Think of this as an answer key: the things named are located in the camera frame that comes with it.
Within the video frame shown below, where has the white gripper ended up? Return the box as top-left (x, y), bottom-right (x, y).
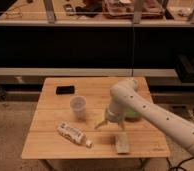
top-left (94, 107), bottom-right (125, 131)

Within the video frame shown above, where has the translucent plastic cup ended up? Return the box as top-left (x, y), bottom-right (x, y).
top-left (70, 96), bottom-right (86, 119)

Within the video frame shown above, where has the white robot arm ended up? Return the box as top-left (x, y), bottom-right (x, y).
top-left (95, 78), bottom-right (194, 157)

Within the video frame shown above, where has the green bowl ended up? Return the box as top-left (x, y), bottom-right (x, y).
top-left (125, 109), bottom-right (140, 121)

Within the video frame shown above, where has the beige rectangular sponge block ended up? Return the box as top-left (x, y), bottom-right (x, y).
top-left (115, 132), bottom-right (130, 154)

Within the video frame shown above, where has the wooden slatted table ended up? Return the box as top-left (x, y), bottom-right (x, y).
top-left (21, 76), bottom-right (171, 171)

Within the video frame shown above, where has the white plastic bottle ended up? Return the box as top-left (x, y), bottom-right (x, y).
top-left (57, 122), bottom-right (92, 148)

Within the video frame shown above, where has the black phone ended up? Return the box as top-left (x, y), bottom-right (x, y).
top-left (56, 86), bottom-right (75, 95)

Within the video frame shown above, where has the black equipment box right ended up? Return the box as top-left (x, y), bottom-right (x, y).
top-left (175, 55), bottom-right (194, 83)

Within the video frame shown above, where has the wicker tray on shelf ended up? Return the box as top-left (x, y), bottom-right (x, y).
top-left (102, 0), bottom-right (164, 18)

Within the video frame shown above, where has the black remote on shelf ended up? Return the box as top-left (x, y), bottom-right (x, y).
top-left (63, 4), bottom-right (75, 16)

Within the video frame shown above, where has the black cable on floor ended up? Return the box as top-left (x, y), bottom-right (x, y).
top-left (165, 105), bottom-right (194, 171)

